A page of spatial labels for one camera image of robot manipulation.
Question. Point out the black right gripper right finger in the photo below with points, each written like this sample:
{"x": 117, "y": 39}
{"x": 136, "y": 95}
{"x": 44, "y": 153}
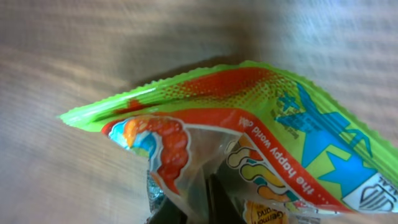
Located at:
{"x": 220, "y": 206}

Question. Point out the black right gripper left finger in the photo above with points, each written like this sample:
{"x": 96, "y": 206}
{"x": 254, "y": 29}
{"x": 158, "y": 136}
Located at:
{"x": 164, "y": 211}

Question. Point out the green gummy candy bag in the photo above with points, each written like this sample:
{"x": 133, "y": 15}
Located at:
{"x": 274, "y": 140}

